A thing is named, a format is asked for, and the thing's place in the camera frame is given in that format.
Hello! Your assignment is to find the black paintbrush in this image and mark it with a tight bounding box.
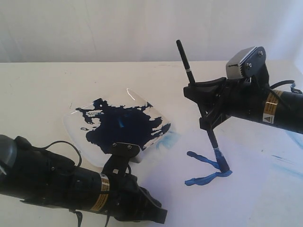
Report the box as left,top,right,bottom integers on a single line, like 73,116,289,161
176,40,230,173

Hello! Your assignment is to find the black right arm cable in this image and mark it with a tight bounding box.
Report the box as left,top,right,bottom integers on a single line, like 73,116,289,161
268,80,303,105

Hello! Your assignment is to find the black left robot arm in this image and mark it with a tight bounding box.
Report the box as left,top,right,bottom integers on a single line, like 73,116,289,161
0,135,167,224

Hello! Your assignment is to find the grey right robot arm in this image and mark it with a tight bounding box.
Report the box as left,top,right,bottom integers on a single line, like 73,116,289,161
183,78,303,133

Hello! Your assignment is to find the white square paint plate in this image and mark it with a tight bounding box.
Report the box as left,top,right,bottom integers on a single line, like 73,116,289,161
63,88,171,167

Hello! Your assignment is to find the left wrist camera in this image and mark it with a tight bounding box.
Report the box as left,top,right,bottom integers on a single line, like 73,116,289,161
109,142,143,163

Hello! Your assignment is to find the white paper sheet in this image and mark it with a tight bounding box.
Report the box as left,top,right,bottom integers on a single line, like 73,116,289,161
141,130,303,227

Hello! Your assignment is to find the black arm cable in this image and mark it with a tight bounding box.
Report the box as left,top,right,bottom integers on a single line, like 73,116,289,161
268,80,303,105
40,140,83,167

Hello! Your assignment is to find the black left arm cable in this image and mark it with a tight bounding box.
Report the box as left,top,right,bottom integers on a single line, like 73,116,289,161
40,140,83,167

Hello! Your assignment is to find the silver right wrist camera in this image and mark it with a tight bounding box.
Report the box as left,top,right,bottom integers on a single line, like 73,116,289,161
226,46,266,80

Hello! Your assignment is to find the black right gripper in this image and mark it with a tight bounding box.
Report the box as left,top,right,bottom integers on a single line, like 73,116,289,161
183,77,272,130

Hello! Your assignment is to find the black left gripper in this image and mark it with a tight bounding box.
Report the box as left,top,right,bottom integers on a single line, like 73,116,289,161
94,173,168,224

